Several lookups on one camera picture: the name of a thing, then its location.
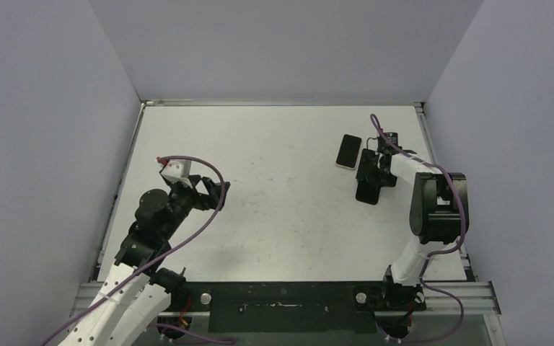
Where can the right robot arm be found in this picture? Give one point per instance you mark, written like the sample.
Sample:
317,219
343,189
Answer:
438,216

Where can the phone in beige case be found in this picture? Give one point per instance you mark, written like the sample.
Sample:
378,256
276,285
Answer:
348,152

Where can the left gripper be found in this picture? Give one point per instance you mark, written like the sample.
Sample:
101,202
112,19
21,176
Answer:
204,201

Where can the aluminium frame rail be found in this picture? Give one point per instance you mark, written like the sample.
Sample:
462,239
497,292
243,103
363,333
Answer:
478,298

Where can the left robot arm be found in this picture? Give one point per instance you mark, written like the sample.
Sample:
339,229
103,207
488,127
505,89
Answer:
137,287

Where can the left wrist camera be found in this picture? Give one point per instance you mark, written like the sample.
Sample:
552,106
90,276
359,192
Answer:
175,170

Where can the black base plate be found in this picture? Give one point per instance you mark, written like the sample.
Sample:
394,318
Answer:
287,306

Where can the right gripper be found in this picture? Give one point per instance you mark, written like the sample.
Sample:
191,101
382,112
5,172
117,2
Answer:
372,171

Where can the black phone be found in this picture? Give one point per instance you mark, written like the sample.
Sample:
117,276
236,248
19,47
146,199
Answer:
367,193

